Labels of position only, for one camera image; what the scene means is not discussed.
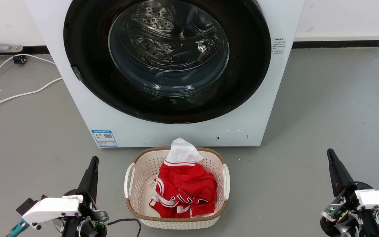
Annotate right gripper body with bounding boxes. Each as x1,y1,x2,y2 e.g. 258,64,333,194
320,183,379,237

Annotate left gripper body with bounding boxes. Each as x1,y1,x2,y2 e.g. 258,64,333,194
61,189,110,237

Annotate white front-load washing machine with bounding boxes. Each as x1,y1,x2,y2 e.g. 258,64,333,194
25,0,306,148

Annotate teal cable connector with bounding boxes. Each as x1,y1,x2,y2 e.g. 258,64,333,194
6,220,30,237

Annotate cream plastic laundry basket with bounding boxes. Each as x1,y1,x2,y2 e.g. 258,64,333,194
124,146,230,230

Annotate white cloth garment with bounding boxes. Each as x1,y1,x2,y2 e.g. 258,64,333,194
165,138,204,164

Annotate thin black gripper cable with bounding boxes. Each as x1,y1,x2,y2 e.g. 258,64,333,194
107,218,142,237

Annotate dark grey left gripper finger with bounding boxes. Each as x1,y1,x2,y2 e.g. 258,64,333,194
77,156,99,202

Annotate black round glass washer door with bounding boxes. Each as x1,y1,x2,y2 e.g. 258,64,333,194
63,0,272,124

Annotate blue energy label sticker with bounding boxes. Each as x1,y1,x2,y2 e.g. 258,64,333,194
91,130,118,147

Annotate red jersey garment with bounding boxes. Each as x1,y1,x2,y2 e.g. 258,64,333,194
149,160,217,218

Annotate stainless steel washer drum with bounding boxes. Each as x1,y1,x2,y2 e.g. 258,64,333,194
109,0,230,96

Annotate round white filter cover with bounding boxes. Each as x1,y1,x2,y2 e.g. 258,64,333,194
216,129,248,146

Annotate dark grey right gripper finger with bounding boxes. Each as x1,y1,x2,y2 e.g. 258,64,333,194
327,148,355,197

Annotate black left camera connector block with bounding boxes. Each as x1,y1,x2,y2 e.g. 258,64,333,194
16,195,48,216

